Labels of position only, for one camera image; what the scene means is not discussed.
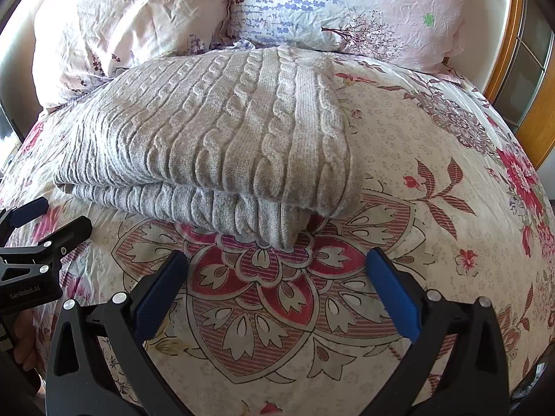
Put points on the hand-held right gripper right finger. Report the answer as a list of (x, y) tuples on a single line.
[(396, 294)]

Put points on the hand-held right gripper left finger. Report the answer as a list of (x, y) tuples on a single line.
[(158, 297)]

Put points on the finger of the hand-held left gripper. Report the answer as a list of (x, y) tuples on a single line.
[(35, 208), (65, 236)]

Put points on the person's left hand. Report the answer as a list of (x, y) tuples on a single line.
[(26, 342)]

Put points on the floral bed cover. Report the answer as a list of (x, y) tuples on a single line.
[(433, 208)]

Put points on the wooden glass door cabinet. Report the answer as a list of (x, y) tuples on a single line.
[(527, 108)]

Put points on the pink and blue floral pillow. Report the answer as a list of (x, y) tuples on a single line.
[(347, 4)]

